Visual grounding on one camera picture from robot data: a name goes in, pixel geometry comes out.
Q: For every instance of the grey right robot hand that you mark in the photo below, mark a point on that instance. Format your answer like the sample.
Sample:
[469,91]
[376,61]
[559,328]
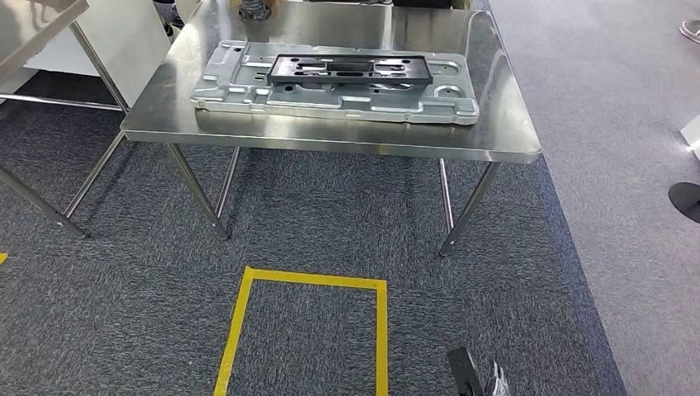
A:
[500,382]

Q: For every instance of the black plastic panel part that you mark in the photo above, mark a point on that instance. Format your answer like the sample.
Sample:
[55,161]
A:
[284,74]

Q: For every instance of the stainless steel workbench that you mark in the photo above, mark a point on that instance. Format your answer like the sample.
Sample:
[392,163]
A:
[328,136]

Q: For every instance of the long silver metal part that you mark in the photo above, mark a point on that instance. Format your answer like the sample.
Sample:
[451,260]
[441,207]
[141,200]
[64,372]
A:
[306,98]

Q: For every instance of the black round floor base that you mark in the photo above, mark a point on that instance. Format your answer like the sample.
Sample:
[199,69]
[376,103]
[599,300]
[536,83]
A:
[686,202]

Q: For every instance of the white flat board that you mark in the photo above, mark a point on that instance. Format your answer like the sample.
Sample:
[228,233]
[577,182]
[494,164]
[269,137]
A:
[693,134]

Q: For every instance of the black equipment case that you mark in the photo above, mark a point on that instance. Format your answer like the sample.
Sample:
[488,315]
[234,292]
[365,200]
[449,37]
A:
[424,3]

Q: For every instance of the white panel board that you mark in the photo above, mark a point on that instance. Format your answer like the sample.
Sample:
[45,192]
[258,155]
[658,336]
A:
[131,49]

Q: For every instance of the person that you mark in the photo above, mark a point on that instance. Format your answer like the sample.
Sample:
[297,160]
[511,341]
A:
[169,11]

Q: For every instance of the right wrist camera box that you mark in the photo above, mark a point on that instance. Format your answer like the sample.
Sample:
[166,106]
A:
[465,374]

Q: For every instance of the steel table frame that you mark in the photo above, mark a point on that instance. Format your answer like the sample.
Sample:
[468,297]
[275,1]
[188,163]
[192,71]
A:
[27,27]

